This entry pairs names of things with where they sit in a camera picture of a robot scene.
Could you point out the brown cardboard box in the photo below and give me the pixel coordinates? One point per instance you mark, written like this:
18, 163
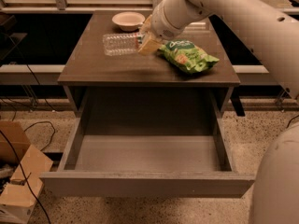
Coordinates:
18, 198

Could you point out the white bowl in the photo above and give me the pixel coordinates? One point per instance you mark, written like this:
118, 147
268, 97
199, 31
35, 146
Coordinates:
128, 21

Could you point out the grey counter cabinet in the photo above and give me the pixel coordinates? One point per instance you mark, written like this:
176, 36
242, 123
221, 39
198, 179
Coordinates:
88, 65

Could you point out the green chip bag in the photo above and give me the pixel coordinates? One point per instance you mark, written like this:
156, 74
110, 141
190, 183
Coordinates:
187, 57

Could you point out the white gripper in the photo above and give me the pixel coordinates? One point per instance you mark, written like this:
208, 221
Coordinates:
163, 24

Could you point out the grey open drawer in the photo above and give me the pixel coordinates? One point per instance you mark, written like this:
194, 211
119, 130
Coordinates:
135, 142

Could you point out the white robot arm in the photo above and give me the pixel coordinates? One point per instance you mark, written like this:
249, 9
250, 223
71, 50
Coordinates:
273, 37

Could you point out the clear plastic water bottle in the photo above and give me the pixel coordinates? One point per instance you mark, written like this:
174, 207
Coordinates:
122, 44

